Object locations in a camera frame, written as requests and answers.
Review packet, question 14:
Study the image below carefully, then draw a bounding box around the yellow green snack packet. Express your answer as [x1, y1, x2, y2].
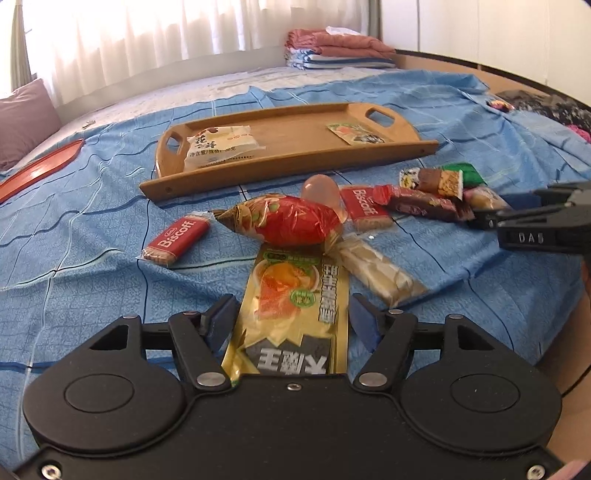
[327, 122, 394, 147]
[221, 244, 350, 387]

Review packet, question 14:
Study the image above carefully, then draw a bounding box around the blue checked bedsheet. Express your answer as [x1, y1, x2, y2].
[0, 69, 591, 416]

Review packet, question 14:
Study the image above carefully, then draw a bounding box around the purple pillow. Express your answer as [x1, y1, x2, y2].
[0, 78, 64, 172]

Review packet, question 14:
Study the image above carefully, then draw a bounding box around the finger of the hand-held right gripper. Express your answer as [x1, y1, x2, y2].
[510, 181, 591, 210]
[466, 202, 574, 232]

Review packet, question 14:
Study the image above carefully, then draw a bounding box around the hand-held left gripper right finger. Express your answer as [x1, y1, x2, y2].
[350, 293, 503, 393]

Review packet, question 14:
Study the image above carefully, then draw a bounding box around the white patterned bed cover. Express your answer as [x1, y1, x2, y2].
[58, 65, 399, 127]

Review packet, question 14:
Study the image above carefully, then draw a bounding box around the folded blue striped blanket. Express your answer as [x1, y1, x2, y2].
[283, 50, 399, 71]

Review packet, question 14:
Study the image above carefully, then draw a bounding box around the pink white snack packet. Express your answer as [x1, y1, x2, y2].
[463, 186, 512, 214]

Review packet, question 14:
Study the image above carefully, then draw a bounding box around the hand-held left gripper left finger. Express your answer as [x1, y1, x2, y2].
[88, 294, 242, 393]

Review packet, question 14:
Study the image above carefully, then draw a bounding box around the wooden bed frame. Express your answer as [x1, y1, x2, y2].
[394, 47, 591, 100]

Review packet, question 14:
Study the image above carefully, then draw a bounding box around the red biscuit packet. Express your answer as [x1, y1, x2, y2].
[341, 185, 394, 232]
[137, 211, 214, 269]

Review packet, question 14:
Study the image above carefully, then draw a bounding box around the white sheer curtain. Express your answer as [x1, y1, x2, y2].
[23, 0, 370, 108]

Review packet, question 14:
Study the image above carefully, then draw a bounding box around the pink jelly cup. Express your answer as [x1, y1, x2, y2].
[300, 174, 345, 221]

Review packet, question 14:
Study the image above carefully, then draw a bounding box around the dark floral cloth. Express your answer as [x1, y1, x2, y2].
[495, 89, 591, 145]

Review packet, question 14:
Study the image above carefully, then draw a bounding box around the wooden serving tray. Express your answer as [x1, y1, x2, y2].
[139, 102, 439, 204]

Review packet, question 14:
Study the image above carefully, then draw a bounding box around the dark red snack bar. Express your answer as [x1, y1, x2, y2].
[374, 184, 475, 223]

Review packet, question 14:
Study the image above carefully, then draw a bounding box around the clear cracker packet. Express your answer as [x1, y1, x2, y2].
[330, 237, 428, 309]

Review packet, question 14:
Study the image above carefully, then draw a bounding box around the folded blankets stack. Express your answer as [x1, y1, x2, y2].
[285, 27, 396, 59]

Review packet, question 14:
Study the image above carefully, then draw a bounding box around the brown seed snack packet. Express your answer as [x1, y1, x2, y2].
[399, 167, 465, 200]

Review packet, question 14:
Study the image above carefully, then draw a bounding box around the red plastic tray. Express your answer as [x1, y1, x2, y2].
[0, 138, 87, 205]

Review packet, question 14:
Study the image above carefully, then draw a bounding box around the grey drape curtain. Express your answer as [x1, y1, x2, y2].
[10, 0, 37, 89]
[367, 0, 385, 41]

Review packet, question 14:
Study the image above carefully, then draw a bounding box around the red puffed snack bag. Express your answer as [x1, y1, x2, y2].
[211, 194, 345, 252]

